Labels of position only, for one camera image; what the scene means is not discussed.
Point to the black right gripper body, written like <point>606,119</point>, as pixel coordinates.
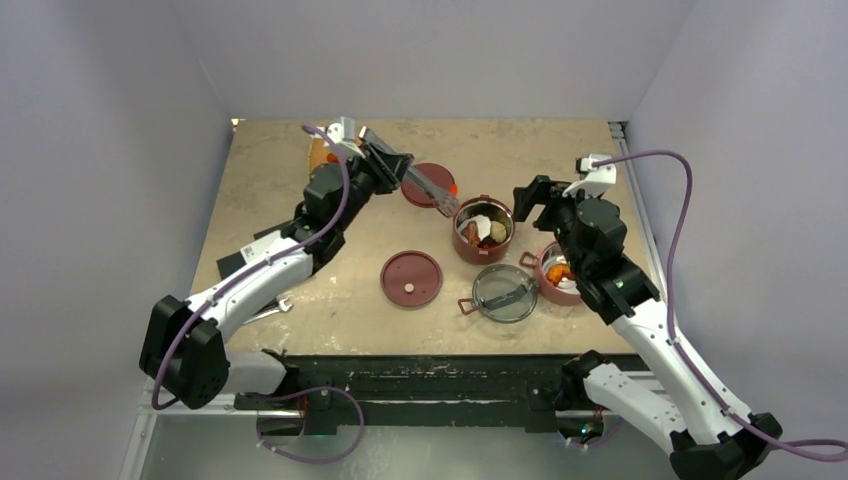
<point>558,215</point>

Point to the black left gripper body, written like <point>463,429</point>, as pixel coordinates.
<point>363,183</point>

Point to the steel food tongs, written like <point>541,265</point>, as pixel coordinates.
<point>443,198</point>

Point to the orange fried chicken wing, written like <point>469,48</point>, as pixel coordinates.
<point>559,274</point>

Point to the white steamed bun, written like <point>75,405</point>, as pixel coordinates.
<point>498,232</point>

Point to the glass lid with red clasp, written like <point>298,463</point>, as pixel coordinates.
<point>502,293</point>

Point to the white round rice cracker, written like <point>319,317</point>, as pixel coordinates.
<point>483,222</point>

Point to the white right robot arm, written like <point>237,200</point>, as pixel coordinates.
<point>702,439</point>

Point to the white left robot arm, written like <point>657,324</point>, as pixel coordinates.
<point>184,350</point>

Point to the dark red steel lunch pot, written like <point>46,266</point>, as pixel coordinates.
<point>487,252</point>

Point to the white small device box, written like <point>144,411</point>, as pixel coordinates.
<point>255,250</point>

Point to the woven bamboo basket tray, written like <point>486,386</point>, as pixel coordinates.
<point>319,154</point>

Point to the dark red round lid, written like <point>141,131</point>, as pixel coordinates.
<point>437,173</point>

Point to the steel wrench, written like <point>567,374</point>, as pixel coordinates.
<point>283,306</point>

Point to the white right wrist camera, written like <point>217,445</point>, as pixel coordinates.
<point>595,177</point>

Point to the black network switch box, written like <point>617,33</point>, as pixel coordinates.
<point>234,263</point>

